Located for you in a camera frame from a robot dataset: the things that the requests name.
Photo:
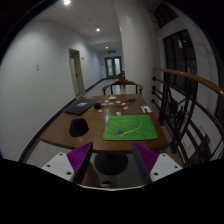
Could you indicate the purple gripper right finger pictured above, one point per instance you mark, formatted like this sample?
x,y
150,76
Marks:
x,y
153,166

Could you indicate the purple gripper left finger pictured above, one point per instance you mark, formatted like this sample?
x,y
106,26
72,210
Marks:
x,y
71,166

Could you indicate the black computer mouse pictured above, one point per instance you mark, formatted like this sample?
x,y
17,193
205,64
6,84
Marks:
x,y
78,127

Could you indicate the green mouse pad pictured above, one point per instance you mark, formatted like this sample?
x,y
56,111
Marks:
x,y
130,128

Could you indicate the white paper booklet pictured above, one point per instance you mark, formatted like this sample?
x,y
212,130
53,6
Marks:
x,y
146,109

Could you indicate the dark laptop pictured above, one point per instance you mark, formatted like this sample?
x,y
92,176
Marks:
x,y
80,106

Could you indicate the small black box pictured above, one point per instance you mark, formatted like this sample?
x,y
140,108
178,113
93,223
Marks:
x,y
97,106

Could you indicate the black metal stair railing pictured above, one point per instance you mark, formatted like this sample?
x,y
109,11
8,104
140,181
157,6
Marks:
x,y
176,110

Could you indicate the white box on table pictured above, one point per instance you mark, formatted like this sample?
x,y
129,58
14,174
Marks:
x,y
112,98

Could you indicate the wooden armchair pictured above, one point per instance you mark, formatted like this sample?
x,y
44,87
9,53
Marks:
x,y
123,82

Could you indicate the double glass door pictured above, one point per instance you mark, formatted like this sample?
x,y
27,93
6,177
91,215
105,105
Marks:
x,y
113,66

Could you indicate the side door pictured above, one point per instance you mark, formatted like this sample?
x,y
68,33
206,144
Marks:
x,y
76,71

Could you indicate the dark window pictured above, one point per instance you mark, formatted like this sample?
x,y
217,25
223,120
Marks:
x,y
180,56

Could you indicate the green exit sign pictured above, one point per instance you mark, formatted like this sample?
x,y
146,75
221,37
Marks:
x,y
111,51

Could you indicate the wooden table with pedestal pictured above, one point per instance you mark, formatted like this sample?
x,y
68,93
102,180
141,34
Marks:
x,y
111,156

